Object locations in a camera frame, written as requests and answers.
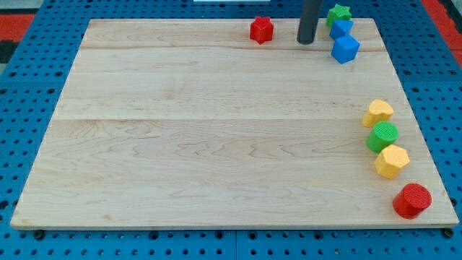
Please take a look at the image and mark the blue block upper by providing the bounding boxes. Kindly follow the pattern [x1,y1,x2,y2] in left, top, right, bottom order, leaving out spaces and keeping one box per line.
[329,19,354,40]

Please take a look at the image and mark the yellow heart block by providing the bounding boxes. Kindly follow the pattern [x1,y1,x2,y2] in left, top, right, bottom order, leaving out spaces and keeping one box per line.
[362,99,394,128]

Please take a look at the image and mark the red star block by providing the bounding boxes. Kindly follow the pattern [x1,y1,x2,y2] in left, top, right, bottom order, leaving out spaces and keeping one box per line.
[249,16,274,44]

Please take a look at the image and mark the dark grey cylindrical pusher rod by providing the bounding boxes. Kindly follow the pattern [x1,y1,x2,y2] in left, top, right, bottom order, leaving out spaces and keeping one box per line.
[297,0,323,45]

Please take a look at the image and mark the red cylinder block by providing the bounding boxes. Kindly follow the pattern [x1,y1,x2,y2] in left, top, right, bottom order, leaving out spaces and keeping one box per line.
[392,183,432,219]

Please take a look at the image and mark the wooden board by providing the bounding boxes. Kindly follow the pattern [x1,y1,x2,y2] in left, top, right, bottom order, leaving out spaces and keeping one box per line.
[10,18,459,230]

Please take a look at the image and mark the yellow hexagon block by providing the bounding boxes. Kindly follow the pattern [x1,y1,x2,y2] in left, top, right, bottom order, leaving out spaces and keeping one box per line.
[374,144,410,179]

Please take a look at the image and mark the green cylinder block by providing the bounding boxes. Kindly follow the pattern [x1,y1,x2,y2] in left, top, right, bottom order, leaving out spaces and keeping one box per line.
[366,121,399,153]

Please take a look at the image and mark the green star block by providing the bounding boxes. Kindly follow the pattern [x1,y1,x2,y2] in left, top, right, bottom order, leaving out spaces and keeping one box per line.
[326,4,352,27]

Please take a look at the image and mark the blue cube block lower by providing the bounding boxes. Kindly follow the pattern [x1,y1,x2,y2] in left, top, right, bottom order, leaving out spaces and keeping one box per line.
[331,35,360,64]

